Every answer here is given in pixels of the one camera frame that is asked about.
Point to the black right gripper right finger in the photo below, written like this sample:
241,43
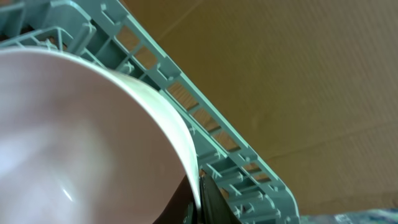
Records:
214,208

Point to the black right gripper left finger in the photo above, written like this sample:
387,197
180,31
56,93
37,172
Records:
181,208

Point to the grey dishwasher rack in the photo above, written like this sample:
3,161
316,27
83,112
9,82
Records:
106,34

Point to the pink bowl with food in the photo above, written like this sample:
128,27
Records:
84,144

